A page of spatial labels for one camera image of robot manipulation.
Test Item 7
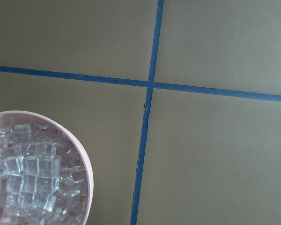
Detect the clear ice cubes pile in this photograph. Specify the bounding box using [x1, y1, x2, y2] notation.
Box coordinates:
[0, 124, 88, 225]

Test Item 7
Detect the pink bowl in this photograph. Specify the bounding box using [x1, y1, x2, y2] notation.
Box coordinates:
[0, 110, 94, 225]

